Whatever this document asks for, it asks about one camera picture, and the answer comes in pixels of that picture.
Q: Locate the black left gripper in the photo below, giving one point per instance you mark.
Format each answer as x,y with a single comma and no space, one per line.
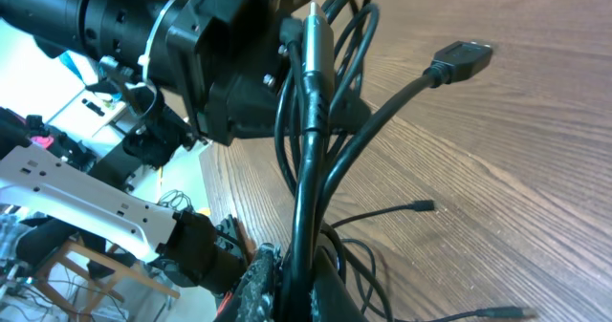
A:
227,67

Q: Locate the wooden chair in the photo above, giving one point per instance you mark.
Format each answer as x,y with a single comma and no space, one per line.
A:
101,272

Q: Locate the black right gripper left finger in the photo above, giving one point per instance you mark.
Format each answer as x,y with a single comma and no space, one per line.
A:
258,287

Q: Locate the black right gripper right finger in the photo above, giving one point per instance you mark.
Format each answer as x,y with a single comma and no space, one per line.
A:
330,300

